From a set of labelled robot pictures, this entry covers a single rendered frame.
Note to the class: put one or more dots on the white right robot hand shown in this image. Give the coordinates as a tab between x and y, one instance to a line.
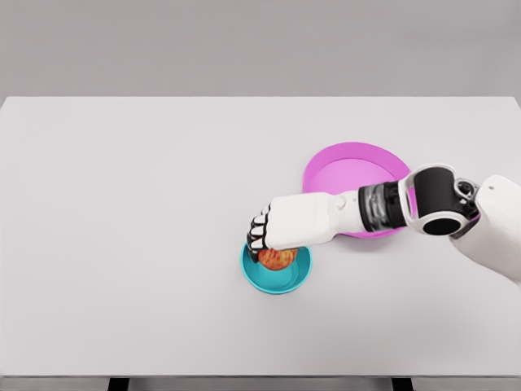
291	222

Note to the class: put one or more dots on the red yellow apple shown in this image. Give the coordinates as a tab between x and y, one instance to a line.
277	259

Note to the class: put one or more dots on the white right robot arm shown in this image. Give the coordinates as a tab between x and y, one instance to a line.
427	203

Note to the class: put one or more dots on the blue bowl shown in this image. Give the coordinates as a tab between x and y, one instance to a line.
281	281

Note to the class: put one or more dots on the pink plate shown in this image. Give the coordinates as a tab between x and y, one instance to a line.
346	171

